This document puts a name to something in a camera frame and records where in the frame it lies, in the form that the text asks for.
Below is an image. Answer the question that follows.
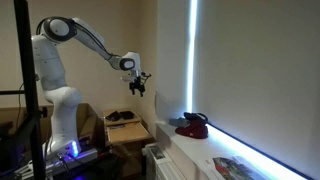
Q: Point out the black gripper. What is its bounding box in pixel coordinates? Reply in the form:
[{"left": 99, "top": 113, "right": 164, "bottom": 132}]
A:
[{"left": 129, "top": 74, "right": 151, "bottom": 96}]

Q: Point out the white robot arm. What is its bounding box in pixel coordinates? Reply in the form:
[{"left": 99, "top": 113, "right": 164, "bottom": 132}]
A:
[{"left": 31, "top": 16, "right": 150, "bottom": 158}]

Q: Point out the robot base platform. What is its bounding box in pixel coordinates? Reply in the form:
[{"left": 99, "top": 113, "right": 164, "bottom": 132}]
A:
[{"left": 13, "top": 139, "right": 101, "bottom": 180}]

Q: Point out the black bowl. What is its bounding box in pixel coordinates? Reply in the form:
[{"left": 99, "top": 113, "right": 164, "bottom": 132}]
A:
[{"left": 120, "top": 111, "right": 134, "bottom": 120}]

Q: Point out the black sock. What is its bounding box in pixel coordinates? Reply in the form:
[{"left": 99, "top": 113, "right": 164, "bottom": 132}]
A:
[{"left": 106, "top": 111, "right": 121, "bottom": 121}]

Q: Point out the small wooden table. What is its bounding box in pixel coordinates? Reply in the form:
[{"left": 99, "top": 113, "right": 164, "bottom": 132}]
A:
[{"left": 103, "top": 110, "right": 152, "bottom": 179}]

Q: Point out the grey folded cloth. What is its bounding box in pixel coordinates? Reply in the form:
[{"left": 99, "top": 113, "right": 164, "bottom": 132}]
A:
[{"left": 169, "top": 118, "right": 189, "bottom": 127}]

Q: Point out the cardboard box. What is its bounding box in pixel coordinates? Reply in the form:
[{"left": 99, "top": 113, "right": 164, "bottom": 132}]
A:
[{"left": 40, "top": 103, "right": 105, "bottom": 148}]

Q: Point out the white radiator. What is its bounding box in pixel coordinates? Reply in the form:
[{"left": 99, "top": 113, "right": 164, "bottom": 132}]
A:
[{"left": 143, "top": 143, "right": 186, "bottom": 180}]

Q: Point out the black metal stand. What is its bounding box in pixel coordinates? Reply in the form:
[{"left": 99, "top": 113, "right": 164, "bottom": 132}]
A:
[{"left": 1, "top": 0, "right": 46, "bottom": 180}]

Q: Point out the white roller blind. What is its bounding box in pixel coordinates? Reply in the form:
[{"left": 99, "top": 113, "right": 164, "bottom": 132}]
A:
[{"left": 194, "top": 0, "right": 320, "bottom": 180}]

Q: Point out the colourful magazine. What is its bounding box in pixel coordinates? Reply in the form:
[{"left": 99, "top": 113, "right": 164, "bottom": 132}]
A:
[{"left": 197, "top": 156, "right": 269, "bottom": 180}]

